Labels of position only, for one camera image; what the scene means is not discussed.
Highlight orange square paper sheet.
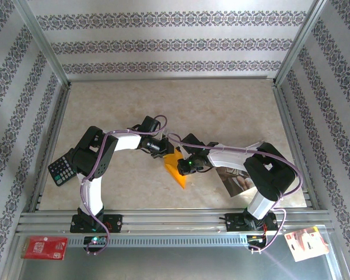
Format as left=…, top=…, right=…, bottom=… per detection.
left=163, top=147, right=189, bottom=191

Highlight steel sheet panel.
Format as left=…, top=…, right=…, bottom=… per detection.
left=17, top=224, right=339, bottom=280

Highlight photo cover book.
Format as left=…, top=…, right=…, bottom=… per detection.
left=215, top=166, right=257, bottom=198

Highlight small circuit board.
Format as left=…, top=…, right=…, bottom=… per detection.
left=247, top=234, right=268, bottom=246
left=83, top=235, right=108, bottom=247

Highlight black calculator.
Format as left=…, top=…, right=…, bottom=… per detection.
left=48, top=154, right=76, bottom=187

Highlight white red blister package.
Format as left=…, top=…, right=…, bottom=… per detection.
left=284, top=227, right=330, bottom=263

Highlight red card package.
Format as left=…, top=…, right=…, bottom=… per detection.
left=20, top=236, right=68, bottom=260

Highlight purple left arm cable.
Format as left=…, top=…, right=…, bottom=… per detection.
left=80, top=115, right=169, bottom=256

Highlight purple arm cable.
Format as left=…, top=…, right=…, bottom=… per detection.
left=80, top=115, right=169, bottom=256
left=167, top=132, right=303, bottom=253

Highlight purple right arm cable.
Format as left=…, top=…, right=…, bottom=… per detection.
left=167, top=132, right=303, bottom=253

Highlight wide aluminium mounting rail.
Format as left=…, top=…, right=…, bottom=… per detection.
left=16, top=208, right=335, bottom=236

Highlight thin aluminium rail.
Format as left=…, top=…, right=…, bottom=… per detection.
left=68, top=75, right=277, bottom=82

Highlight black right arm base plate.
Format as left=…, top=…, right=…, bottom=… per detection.
left=225, top=213, right=279, bottom=233

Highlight grey slotted cable duct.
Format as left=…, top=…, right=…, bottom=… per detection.
left=66, top=234, right=250, bottom=248

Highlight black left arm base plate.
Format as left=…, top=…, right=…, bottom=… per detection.
left=69, top=214, right=123, bottom=234

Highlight aluminium side rail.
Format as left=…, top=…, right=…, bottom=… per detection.
left=272, top=84, right=320, bottom=209
left=29, top=84, right=71, bottom=211

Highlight aluminium frame post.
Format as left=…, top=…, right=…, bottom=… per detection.
left=13, top=0, right=72, bottom=88
left=272, top=0, right=330, bottom=85

